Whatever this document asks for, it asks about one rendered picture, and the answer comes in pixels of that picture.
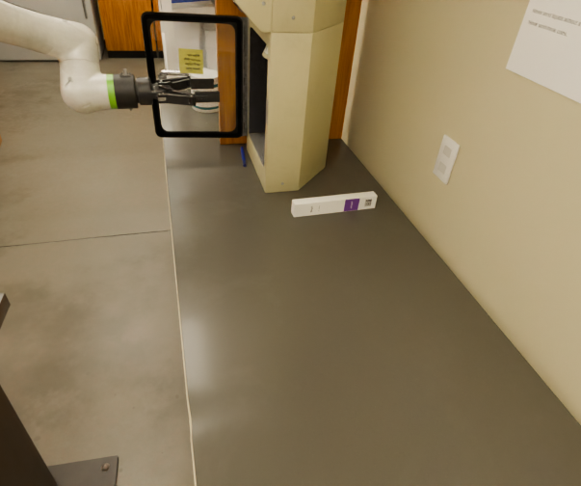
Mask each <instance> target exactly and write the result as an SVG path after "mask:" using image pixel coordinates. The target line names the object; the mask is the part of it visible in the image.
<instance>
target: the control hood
mask: <svg viewBox="0 0 581 486"><path fill-rule="evenodd" d="M233 1H234V2H235V3H236V4H237V5H238V7H239V8H240V9H241V10H242V11H243V12H244V13H245V15H246V16H247V17H248V18H249V19H250V20H251V21H252V23H253V24H254V25H255V26H256V27H257V28H258V29H259V30H260V32H263V33H270V32H271V31H272V7H273V0H233Z"/></svg>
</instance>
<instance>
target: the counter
mask: <svg viewBox="0 0 581 486"><path fill-rule="evenodd" d="M162 139H163V149H164V159H165V170H166V181H167V190H168V201H169V212H170V221H171V232H172V251H173V262H174V273H175V283H176V293H177V304H178V314H179V324H180V334H181V345H182V356H183V365H184V376H185V387H186V396H187V405H188V413H189V422H190V432H191V449H192V459H193V469H194V480H195V486H581V425H580V424H579V422H578V421H577V420H576V419H575V418H574V416H573V415H572V414H571V413H570V412H569V410H568V409H567V408H566V407H565V405H564V404H563V403H562V402H561V401H560V399H559V398H558V397H557V396H556V395H555V393H554V392H553V391H552V390H551V389H550V388H549V387H548V386H547V385H546V384H545V383H544V381H543V380H542V378H541V377H540V375H539V374H538V373H537V372H536V371H535V369H534V368H533V367H531V366H530V364H529V363H528V362H527V361H526V360H525V358H524V357H523V356H522V355H521V354H520V352H519V351H518V350H517V349H516V348H515V346H514V345H513V344H512V343H511V341H510V340H509V339H508V338H507V337H506V335H505V334H504V333H503V332H502V331H501V329H500V328H499V327H498V326H497V325H496V323H495V322H494V321H493V320H492V319H491V318H490V316H489V315H488V314H487V313H486V311H485V310H484V309H483V308H482V307H481V305H480V304H479V303H478V302H477V301H476V299H475V298H474V297H473V296H472V295H471V293H470V292H469V291H468V290H467V289H466V287H465V286H464V285H463V284H462V282H461V281H460V280H459V279H458V278H457V276H456V275H455V274H454V273H453V272H452V270H451V269H450V268H449V267H448V266H447V264H446V263H445V262H444V261H443V260H442V258H441V257H440V256H439V255H438V254H437V252H436V251H435V250H434V249H433V247H432V246H431V245H430V244H429V243H428V242H427V240H426V239H425V238H424V237H423V236H422V234H421V233H420V232H419V231H418V230H417V228H416V227H415V226H414V225H413V224H412V222H411V221H410V220H409V219H408V217H407V216H406V215H405V214H404V213H403V211H402V210H401V209H400V208H399V207H398V205H397V204H396V203H395V202H394V201H393V200H392V199H391V198H390V197H389V196H388V194H387V193H386V192H385V191H384V190H383V188H382V187H381V185H380V184H379V183H378V182H377V181H376V180H375V179H374V177H373V176H372V175H371V174H370V173H369V171H368V170H367V169H366V168H365V167H364V165H363V164H362V163H361V162H360V161H359V159H358V158H357V157H356V156H355V154H354V153H353V152H352V151H351V150H350V148H349V147H348V146H347V145H346V144H345V142H344V141H343V140H342V139H329V143H328V150H327V158H326V166H325V168H324V169H323V170H322V171H321V172H319V173H318V174H317V175H316V176H315V177H313V178H312V179H311V180H310V181H309V182H308V183H306V184H305V185H304V186H303V187H302V188H301V189H299V190H297V191H284V192H273V193H265V191H264V189H263V186H262V184H261V182H260V179H259V177H258V175H257V172H256V170H255V167H254V166H253V164H252V161H251V158H250V155H249V153H248V151H247V144H227V145H221V143H220V138H162ZM241 147H243V148H244V153H245V158H246V164H247V166H246V167H244V166H243V160H242V154H241ZM371 191H374V192H375V194H376V195H377V201H376V205H375V208H368V209H361V210H352V211H343V212H334V213H326V214H318V215H309V216H301V217H294V216H293V214H292V212H291V207H292V200H295V199H305V198H315V197H325V196H333V195H343V194H353V193H362V192H371Z"/></svg>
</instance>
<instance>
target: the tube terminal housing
mask: <svg viewBox="0 0 581 486"><path fill-rule="evenodd" d="M346 3H347V0H273V7H272V31H271V32H270V33H263V32H260V30H259V29H258V28H257V27H256V26H255V25H254V24H253V23H252V21H251V20H250V19H249V79H250V27H252V28H253V30H254V31H255V32H256V33H257V34H258V35H259V37H260V38H261V39H263V40H264V41H265V43H266V44H267V46H268V74H267V99H268V101H269V102H268V125H267V123H266V128H265V155H264V167H263V165H262V163H261V161H260V159H259V157H258V154H257V152H256V150H255V148H254V146H253V144H252V141H251V138H250V135H249V116H248V137H247V151H248V153H249V155H250V158H251V161H252V164H253V166H254V167H255V170H256V172H257V175H258V177H259V179H260V182H261V184H262V186H263V189H264V191H265V193H273V192H284V191H297V190H299V189H301V188H302V187H303V186H304V185H305V184H306V183H308V182H309V181H310V180H311V179H312V178H313V177H315V176H316V175H317V174H318V173H319V172H321V171H322V170H323V169H324V168H325V166H326V158H327V150H328V143H329V136H330V122H331V114H332V106H333V100H334V92H335V85H336V77H337V70H338V63H339V55H340V47H341V41H342V33H343V25H344V17H345V11H346Z"/></svg>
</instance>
